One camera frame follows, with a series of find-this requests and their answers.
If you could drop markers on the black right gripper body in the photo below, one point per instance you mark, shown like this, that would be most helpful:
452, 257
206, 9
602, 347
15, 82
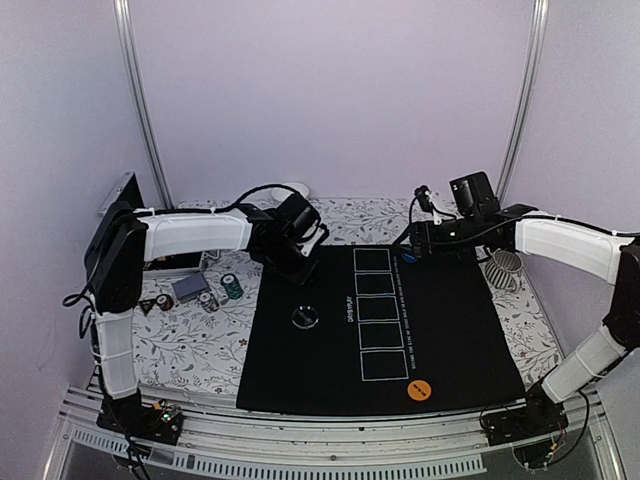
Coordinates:
467, 232

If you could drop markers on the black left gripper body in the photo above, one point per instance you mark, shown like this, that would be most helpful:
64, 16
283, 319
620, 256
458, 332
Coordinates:
285, 262

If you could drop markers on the blue small blind button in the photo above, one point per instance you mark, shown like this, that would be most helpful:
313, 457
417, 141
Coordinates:
409, 258

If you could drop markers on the black dealer button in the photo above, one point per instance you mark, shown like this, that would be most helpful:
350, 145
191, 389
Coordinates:
304, 317

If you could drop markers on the grey playing card deck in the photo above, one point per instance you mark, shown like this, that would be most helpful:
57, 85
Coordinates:
190, 287

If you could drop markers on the orange big blind button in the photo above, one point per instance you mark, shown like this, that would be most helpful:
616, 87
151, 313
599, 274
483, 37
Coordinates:
419, 390

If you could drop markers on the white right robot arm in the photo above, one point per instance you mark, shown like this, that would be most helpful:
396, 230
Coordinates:
587, 277

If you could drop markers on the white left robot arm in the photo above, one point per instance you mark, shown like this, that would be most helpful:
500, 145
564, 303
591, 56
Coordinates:
114, 274

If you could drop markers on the white ceramic bowl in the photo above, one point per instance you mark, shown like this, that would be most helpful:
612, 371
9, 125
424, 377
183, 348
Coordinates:
283, 191

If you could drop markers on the green poker chip stack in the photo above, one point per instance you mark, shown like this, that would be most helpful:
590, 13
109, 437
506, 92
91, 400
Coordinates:
232, 286

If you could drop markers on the black poker play mat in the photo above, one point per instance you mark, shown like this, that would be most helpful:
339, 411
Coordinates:
382, 323

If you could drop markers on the blue peach poker chip stack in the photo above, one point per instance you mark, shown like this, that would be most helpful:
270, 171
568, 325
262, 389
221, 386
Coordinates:
208, 302

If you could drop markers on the black triangular marker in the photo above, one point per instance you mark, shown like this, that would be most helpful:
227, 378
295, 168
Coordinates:
146, 305

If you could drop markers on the aluminium poker case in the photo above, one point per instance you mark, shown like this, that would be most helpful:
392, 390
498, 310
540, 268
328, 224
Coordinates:
117, 210

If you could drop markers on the right aluminium frame post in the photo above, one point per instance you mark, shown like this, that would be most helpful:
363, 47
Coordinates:
531, 66

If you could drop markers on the aluminium frame post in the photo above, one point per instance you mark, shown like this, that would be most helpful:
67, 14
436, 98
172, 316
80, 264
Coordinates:
531, 66
124, 25

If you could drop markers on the front aluminium rail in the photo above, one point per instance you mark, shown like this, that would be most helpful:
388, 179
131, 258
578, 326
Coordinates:
220, 441

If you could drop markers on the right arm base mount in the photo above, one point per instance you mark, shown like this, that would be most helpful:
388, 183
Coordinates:
509, 425

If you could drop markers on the left aluminium frame post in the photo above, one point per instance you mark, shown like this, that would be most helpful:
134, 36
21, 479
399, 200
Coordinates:
124, 25

